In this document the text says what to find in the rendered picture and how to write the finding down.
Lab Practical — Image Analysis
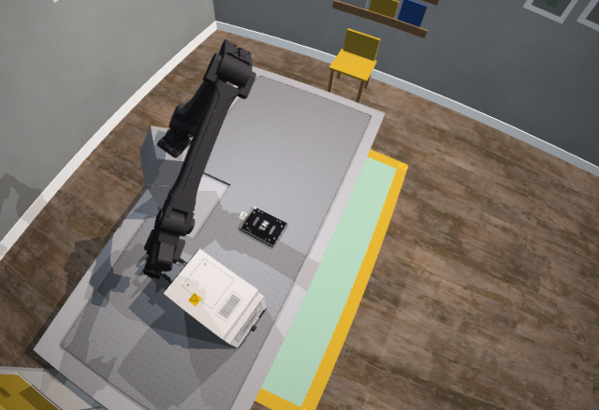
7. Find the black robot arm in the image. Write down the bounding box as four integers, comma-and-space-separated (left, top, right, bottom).
143, 39, 256, 279

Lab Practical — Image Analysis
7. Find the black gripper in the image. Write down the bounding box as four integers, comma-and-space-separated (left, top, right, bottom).
144, 229, 185, 264

